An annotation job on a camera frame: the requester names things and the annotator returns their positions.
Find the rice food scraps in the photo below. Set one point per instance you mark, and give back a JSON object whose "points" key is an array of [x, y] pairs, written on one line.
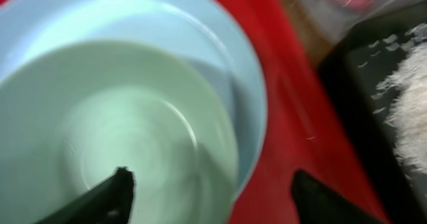
{"points": [[407, 111]]}

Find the clear plastic bin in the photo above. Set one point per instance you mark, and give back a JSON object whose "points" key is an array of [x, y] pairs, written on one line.
{"points": [[334, 21]]}

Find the light blue plate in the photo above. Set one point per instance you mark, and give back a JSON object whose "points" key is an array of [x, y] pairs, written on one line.
{"points": [[203, 32]]}

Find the red plastic tray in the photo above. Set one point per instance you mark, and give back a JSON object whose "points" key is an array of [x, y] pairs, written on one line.
{"points": [[292, 142]]}

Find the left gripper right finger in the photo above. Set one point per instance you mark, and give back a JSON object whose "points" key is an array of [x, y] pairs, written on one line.
{"points": [[316, 203]]}

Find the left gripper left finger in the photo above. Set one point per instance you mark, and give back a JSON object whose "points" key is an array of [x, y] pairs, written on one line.
{"points": [[110, 202]]}

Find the black plastic tray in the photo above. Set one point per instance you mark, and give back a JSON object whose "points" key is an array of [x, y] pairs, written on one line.
{"points": [[402, 191]]}

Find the green bowl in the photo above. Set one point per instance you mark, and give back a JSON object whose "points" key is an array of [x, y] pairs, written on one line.
{"points": [[73, 116]]}

